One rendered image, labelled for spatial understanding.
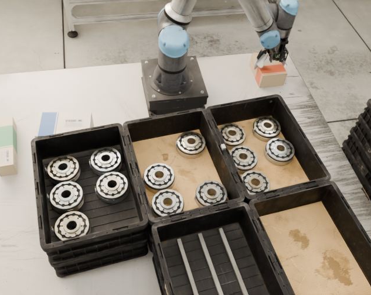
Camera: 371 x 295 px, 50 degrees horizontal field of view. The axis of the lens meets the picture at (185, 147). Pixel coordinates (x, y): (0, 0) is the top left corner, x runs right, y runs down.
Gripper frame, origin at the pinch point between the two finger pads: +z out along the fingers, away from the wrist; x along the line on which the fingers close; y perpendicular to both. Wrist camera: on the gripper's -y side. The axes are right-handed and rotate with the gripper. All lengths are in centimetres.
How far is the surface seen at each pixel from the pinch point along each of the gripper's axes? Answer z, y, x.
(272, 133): -11, 48, -18
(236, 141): -11, 49, -32
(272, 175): -8, 64, -22
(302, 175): -8, 65, -12
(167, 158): -8, 51, -57
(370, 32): 75, -112, 149
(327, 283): -8, 103, -19
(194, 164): -8, 55, -48
